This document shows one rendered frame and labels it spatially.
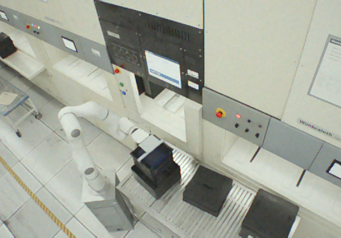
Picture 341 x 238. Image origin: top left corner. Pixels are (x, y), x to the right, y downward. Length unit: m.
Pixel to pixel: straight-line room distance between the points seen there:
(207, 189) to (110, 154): 1.67
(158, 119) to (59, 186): 1.56
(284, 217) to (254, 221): 0.19
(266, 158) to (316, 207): 0.51
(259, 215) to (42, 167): 2.71
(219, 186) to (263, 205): 0.37
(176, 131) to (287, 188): 0.99
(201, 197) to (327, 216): 0.88
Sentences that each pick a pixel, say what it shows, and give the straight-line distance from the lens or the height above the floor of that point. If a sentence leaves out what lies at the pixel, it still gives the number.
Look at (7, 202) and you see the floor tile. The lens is 3.63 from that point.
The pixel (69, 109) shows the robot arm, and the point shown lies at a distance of 1.71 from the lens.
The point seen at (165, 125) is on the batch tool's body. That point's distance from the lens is 2.34.
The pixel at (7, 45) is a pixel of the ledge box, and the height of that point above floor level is 0.95.
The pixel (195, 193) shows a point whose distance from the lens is 1.99.
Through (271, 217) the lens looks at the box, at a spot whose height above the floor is 1.01.
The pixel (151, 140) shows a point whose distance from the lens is 1.79.
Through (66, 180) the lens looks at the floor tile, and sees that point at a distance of 3.37.
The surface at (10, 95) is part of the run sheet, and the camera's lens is 4.15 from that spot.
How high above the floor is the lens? 2.66
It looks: 48 degrees down
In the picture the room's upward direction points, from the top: 8 degrees counter-clockwise
